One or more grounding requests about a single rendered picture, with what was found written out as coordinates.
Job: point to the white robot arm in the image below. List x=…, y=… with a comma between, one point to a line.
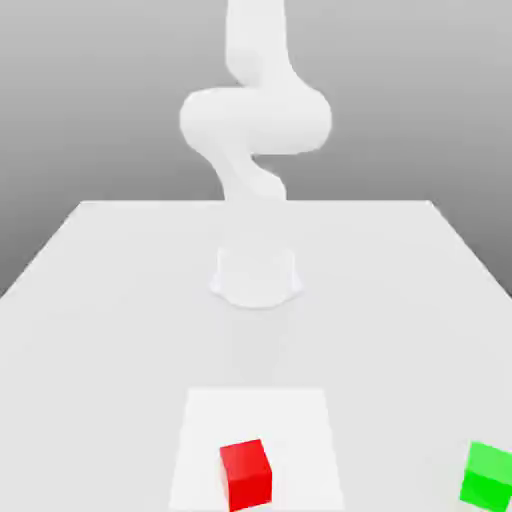
x=256, y=120

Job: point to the small red cube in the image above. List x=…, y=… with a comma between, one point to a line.
x=246, y=476

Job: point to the small green cube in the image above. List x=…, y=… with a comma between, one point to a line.
x=486, y=478

